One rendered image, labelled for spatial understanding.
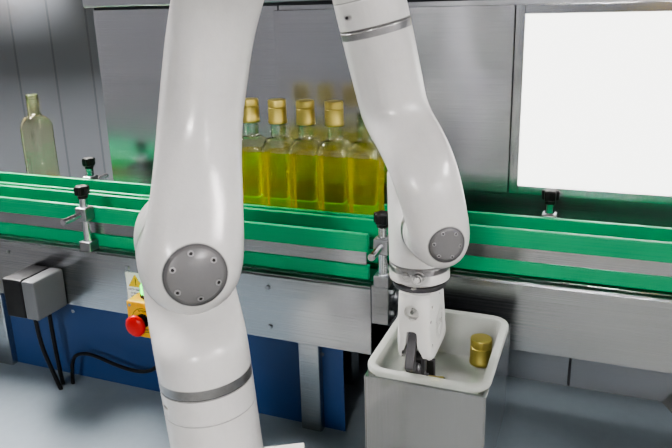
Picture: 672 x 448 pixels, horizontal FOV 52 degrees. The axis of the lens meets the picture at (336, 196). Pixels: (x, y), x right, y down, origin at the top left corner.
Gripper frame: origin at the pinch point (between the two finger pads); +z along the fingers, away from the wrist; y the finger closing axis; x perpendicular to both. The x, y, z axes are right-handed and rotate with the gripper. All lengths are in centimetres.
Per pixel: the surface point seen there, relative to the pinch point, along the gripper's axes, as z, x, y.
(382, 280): -9.9, 8.9, 10.8
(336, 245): -14.2, 17.6, 13.5
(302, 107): -36, 28, 26
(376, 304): -5.2, 10.3, 11.6
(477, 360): 2.0, -6.5, 10.7
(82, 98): -9, 247, 219
